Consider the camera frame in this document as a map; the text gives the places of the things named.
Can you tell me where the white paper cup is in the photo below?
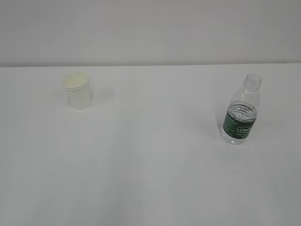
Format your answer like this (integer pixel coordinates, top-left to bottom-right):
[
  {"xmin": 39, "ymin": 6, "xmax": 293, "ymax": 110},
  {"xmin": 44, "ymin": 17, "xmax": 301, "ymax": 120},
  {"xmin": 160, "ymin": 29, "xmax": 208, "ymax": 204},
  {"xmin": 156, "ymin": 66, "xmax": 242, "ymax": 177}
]
[{"xmin": 63, "ymin": 72, "xmax": 92, "ymax": 110}]

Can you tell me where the clear water bottle green label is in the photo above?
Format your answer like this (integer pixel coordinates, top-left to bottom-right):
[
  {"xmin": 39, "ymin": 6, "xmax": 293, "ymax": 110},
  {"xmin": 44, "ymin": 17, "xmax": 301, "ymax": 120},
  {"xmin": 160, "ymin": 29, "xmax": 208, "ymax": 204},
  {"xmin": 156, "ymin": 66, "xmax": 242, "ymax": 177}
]
[{"xmin": 220, "ymin": 74, "xmax": 262, "ymax": 145}]

